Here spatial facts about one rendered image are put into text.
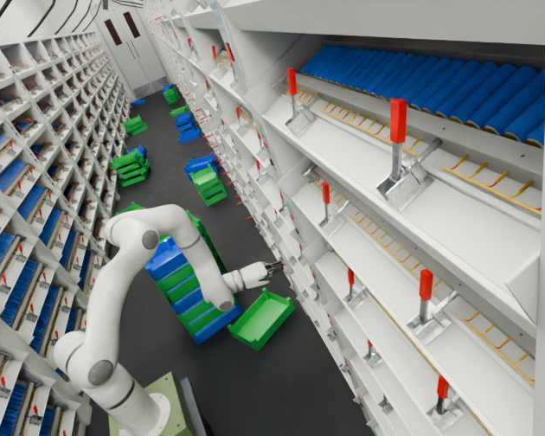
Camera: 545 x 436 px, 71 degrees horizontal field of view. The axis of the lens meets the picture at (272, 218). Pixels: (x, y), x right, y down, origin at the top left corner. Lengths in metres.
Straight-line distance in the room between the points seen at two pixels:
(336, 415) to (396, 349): 1.00
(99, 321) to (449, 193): 1.07
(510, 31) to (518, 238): 0.14
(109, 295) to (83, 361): 0.19
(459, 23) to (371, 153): 0.24
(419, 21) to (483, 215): 0.15
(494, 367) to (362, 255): 0.24
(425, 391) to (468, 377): 0.22
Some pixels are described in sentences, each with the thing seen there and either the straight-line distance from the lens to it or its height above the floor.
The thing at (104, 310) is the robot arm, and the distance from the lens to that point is 1.25.
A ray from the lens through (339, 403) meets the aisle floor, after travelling 1.73.
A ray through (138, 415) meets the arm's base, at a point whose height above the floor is 0.46.
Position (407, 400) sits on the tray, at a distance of 0.90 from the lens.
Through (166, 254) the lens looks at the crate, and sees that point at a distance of 2.05.
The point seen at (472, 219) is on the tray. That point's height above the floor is 1.26.
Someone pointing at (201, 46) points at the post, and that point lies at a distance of 1.44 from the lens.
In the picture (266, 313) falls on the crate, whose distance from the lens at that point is 2.14.
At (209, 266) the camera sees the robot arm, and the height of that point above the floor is 0.68.
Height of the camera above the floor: 1.46
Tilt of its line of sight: 31 degrees down
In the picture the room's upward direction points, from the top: 22 degrees counter-clockwise
